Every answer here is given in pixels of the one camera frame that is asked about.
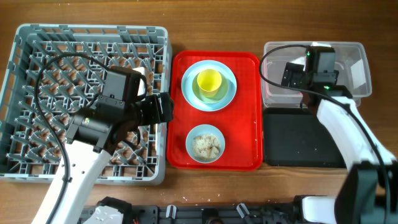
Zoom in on light blue bowl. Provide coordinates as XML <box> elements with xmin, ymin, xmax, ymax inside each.
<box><xmin>185</xmin><ymin>124</ymin><xmax>226</xmax><ymax>164</ymax></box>

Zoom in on rice food waste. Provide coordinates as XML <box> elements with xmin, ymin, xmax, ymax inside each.
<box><xmin>192</xmin><ymin>134</ymin><xmax>221</xmax><ymax>161</ymax></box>

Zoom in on white napkin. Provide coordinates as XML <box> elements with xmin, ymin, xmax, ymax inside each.
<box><xmin>290</xmin><ymin>42</ymin><xmax>331</xmax><ymax>65</ymax></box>

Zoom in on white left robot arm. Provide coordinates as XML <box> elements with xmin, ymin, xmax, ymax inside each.
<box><xmin>33</xmin><ymin>93</ymin><xmax>174</xmax><ymax>223</ymax></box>

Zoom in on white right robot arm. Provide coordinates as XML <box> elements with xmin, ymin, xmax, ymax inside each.
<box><xmin>281</xmin><ymin>62</ymin><xmax>397</xmax><ymax>223</ymax></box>

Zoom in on black waste tray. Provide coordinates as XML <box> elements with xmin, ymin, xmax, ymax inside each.
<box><xmin>263</xmin><ymin>108</ymin><xmax>346</xmax><ymax>168</ymax></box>

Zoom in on grey dishwasher rack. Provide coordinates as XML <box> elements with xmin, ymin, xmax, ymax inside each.
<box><xmin>1</xmin><ymin>24</ymin><xmax>172</xmax><ymax>183</ymax></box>

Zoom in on light blue plate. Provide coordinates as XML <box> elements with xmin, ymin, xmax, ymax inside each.
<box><xmin>181</xmin><ymin>60</ymin><xmax>237</xmax><ymax>112</ymax></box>

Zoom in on clear plastic bin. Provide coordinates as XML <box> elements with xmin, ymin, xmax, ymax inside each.
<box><xmin>262</xmin><ymin>41</ymin><xmax>372</xmax><ymax>108</ymax></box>

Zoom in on yellow plastic cup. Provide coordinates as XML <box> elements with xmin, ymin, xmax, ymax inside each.
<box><xmin>197</xmin><ymin>69</ymin><xmax>222</xmax><ymax>98</ymax></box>

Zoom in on red plastic tray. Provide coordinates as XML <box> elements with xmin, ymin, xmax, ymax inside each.
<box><xmin>166</xmin><ymin>50</ymin><xmax>264</xmax><ymax>171</ymax></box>

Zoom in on green bowl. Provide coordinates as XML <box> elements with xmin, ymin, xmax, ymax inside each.
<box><xmin>192</xmin><ymin>75</ymin><xmax>229</xmax><ymax>104</ymax></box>

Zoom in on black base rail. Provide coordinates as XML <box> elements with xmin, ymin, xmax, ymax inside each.
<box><xmin>77</xmin><ymin>203</ymin><xmax>299</xmax><ymax>224</ymax></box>

